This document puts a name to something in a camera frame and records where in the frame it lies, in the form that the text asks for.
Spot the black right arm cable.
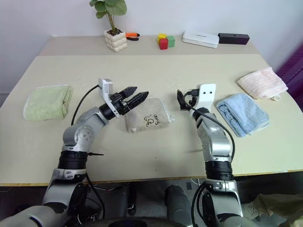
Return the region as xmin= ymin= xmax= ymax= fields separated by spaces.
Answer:
xmin=187 ymin=89 xmax=236 ymax=177

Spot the dark rounded shape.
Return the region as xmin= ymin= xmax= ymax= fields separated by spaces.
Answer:
xmin=164 ymin=185 xmax=192 ymax=224

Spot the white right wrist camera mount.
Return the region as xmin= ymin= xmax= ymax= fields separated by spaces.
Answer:
xmin=197 ymin=83 xmax=216 ymax=110

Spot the white bubble plant pot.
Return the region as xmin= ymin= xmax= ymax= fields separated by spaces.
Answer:
xmin=103 ymin=28 xmax=128 ymax=52

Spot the light green folded towel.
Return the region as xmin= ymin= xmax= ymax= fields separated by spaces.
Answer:
xmin=23 ymin=84 xmax=74 ymax=122

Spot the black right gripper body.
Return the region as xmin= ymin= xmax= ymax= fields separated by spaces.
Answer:
xmin=186 ymin=94 xmax=199 ymax=111

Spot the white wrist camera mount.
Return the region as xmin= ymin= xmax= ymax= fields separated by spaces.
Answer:
xmin=98 ymin=78 xmax=120 ymax=118
xmin=197 ymin=83 xmax=216 ymax=110

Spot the light blue folded towel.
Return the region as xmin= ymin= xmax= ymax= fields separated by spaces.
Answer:
xmin=217 ymin=93 xmax=270 ymax=138

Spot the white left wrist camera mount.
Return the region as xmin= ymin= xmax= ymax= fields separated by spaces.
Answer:
xmin=98 ymin=78 xmax=120 ymax=118

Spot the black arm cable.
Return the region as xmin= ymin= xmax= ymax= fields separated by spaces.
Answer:
xmin=71 ymin=84 xmax=100 ymax=126
xmin=187 ymin=89 xmax=236 ymax=177

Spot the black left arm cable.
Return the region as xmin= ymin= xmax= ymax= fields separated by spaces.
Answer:
xmin=71 ymin=84 xmax=100 ymax=126

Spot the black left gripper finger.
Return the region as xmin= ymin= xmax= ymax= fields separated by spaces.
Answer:
xmin=129 ymin=91 xmax=149 ymax=110
xmin=118 ymin=87 xmax=137 ymax=101

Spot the pink striped folded towel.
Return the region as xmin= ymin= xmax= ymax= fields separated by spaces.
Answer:
xmin=237 ymin=67 xmax=289 ymax=102

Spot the beige embroidered towel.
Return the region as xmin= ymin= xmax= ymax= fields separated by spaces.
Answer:
xmin=125 ymin=97 xmax=175 ymax=133

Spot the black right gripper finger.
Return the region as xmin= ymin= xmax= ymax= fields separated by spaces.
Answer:
xmin=177 ymin=89 xmax=188 ymax=112

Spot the flat white plastic box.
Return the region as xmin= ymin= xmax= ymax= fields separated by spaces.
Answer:
xmin=182 ymin=30 xmax=220 ymax=49

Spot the crumpled beige cloth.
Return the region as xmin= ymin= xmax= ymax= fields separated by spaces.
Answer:
xmin=243 ymin=192 xmax=303 ymax=227

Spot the green leafy plant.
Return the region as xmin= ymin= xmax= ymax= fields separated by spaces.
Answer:
xmin=89 ymin=0 xmax=127 ymax=34

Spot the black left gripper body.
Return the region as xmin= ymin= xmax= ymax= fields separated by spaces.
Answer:
xmin=109 ymin=92 xmax=131 ymax=116

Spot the long black box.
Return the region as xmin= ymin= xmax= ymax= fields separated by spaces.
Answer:
xmin=217 ymin=33 xmax=250 ymax=45

